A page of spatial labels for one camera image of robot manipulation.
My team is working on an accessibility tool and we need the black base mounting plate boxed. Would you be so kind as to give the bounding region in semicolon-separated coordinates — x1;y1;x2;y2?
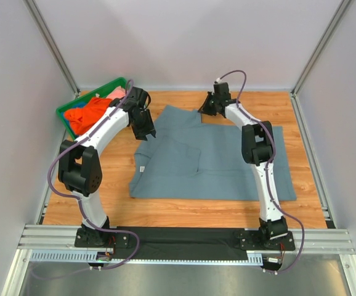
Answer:
74;226;281;260

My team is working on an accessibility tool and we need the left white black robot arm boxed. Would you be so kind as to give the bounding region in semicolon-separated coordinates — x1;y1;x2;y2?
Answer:
58;87;156;248

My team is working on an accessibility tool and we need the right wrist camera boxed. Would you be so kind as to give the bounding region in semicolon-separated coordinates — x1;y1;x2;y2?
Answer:
213;80;231;99

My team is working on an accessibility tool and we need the aluminium corner post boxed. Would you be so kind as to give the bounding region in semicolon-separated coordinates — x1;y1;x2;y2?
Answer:
291;0;354;97
23;0;80;95

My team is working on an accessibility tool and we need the green plastic bin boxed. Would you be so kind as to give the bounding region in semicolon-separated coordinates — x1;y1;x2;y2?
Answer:
56;77;127;139

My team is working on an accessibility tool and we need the left aluminium corner post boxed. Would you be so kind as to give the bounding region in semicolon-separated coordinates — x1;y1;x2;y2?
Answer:
23;0;80;95

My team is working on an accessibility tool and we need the aluminium frame rail front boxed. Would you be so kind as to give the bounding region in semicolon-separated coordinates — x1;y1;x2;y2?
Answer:
2;225;356;295

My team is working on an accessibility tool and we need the pink t shirt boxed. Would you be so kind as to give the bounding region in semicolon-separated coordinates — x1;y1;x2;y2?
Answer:
105;86;131;100

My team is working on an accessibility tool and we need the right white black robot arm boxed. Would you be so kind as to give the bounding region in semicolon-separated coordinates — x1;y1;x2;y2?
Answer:
198;80;294;250

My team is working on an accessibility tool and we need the grey-blue t shirt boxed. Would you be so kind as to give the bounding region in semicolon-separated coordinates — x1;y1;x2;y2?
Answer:
127;104;297;202

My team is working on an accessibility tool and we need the right aluminium corner post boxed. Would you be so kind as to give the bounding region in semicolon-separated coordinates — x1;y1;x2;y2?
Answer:
291;0;354;97

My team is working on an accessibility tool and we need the grey slotted cable duct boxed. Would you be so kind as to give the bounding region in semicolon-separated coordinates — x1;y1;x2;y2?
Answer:
30;250;265;266

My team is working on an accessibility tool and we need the orange t shirt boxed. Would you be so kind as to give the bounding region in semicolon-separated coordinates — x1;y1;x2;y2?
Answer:
64;97;112;136

